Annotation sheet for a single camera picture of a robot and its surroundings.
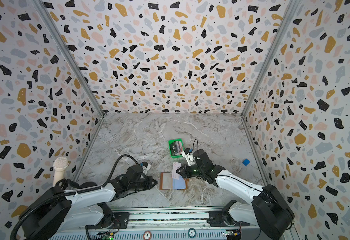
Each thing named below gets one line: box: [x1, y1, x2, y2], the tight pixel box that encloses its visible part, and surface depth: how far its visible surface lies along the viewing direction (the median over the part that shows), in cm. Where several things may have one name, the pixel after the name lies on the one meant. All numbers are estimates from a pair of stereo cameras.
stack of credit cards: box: [170, 140, 183, 156], surface depth 100 cm
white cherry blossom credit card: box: [171, 161, 182, 180], surface depth 83 cm
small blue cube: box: [242, 158, 251, 167], surface depth 97 cm
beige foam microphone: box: [53, 156, 69, 187], surface depth 62 cm
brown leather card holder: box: [159, 172, 189, 191], surface depth 87 cm
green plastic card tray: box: [168, 138, 184, 159], surface depth 100 cm
